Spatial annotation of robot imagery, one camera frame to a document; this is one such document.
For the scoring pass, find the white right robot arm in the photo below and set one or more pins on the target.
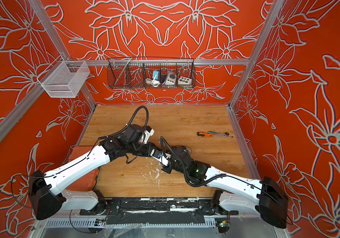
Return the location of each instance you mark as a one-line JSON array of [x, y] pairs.
[[262, 196]]

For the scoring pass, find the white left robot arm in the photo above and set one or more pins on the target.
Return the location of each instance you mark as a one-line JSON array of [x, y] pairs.
[[48, 192]]

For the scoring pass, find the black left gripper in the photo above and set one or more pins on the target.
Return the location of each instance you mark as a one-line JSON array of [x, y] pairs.
[[151, 147]]

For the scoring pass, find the orange handled screwdriver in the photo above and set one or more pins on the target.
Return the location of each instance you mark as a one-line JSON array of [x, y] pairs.
[[212, 133]]

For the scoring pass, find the white mesh wall basket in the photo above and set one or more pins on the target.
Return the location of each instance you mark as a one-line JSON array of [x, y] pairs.
[[65, 80]]

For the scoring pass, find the orange plastic tool case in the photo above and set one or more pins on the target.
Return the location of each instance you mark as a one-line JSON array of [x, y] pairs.
[[87, 182]]

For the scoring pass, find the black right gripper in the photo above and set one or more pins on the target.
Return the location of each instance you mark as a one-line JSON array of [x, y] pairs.
[[172, 154]]

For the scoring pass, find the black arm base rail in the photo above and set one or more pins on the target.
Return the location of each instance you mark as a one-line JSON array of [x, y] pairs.
[[158, 213]]

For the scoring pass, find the blue white small box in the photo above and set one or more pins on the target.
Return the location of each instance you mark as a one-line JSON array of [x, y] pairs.
[[156, 75]]

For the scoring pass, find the black wire wall basket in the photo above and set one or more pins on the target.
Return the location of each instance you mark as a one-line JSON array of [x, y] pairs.
[[136, 72]]

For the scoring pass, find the white power adapter box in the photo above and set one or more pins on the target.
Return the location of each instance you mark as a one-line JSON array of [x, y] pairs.
[[171, 79]]

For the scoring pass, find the white button box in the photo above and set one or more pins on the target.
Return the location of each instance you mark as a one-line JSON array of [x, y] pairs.
[[184, 81]]

